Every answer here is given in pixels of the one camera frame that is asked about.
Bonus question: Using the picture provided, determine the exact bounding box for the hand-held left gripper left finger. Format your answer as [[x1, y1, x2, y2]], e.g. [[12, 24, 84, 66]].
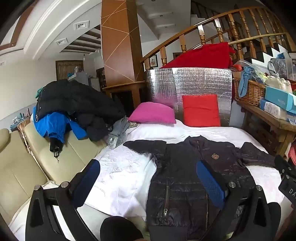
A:
[[25, 159, 101, 241]]

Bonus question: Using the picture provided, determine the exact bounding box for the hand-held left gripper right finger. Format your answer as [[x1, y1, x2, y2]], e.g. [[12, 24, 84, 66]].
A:
[[196, 160, 271, 241]]

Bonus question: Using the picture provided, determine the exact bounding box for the dark quilted jacket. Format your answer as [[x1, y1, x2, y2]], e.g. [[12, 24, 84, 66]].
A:
[[123, 135, 277, 241]]

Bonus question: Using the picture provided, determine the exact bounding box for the white bed blanket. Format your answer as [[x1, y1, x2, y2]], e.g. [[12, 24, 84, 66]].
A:
[[9, 119, 287, 241]]

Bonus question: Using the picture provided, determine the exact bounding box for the grey garment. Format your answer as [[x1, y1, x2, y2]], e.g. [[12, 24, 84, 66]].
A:
[[104, 117, 139, 150]]

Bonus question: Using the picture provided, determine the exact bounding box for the person's left leg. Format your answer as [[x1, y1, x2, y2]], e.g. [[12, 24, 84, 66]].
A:
[[99, 216, 144, 241]]

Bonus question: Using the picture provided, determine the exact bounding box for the blue jacket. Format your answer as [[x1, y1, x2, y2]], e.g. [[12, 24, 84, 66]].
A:
[[33, 105, 87, 144]]

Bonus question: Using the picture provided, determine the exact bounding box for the cream leather sofa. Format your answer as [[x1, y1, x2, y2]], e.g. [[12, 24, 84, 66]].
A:
[[0, 116, 107, 223]]

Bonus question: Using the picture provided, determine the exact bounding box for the red pillow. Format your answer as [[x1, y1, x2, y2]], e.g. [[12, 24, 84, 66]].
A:
[[182, 94, 221, 127]]

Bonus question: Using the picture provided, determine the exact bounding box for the white tissue pack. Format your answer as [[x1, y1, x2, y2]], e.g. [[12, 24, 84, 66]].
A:
[[259, 97, 287, 120]]

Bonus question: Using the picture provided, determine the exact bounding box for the black puffer coat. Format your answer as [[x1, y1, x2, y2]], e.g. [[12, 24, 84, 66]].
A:
[[36, 79, 126, 142]]

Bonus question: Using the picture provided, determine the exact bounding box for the wooden table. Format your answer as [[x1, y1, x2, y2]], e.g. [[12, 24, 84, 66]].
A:
[[233, 97, 296, 158]]

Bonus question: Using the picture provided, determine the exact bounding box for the teal cardboard box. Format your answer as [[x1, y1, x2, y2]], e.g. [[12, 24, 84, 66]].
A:
[[265, 86, 296, 112]]

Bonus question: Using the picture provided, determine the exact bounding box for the pink pillow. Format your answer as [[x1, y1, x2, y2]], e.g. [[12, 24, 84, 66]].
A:
[[128, 101, 176, 124]]

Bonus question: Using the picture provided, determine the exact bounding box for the wicker basket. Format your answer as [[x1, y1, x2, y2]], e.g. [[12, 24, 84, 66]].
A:
[[232, 77, 266, 107]]

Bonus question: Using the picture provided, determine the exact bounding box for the grey refrigerator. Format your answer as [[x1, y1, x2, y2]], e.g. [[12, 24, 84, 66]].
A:
[[68, 71, 101, 92]]

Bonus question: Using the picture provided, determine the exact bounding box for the cream filled plastic bag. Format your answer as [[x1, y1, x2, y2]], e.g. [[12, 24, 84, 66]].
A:
[[265, 76, 293, 93]]

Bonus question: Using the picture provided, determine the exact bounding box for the silver foil insulation panel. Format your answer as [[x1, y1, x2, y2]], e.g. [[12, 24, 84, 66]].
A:
[[146, 67, 233, 127]]

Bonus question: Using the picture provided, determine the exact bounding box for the blue cloth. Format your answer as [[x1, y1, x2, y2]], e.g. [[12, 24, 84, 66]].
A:
[[238, 67, 259, 98]]

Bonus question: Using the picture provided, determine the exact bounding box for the wooden door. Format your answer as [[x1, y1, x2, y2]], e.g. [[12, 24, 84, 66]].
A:
[[55, 60, 84, 81]]

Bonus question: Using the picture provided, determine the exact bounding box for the grey plastic bag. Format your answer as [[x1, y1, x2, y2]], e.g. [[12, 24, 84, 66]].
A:
[[268, 58, 289, 78]]

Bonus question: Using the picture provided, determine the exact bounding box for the red cloth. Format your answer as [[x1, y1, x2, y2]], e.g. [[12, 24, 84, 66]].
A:
[[161, 42, 236, 69]]

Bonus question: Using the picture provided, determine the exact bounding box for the wooden pillar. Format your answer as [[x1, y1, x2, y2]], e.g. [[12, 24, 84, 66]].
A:
[[101, 0, 148, 109]]

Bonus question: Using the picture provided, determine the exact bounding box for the wooden stair railing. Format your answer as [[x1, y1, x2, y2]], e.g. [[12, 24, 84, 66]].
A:
[[140, 6, 296, 70]]

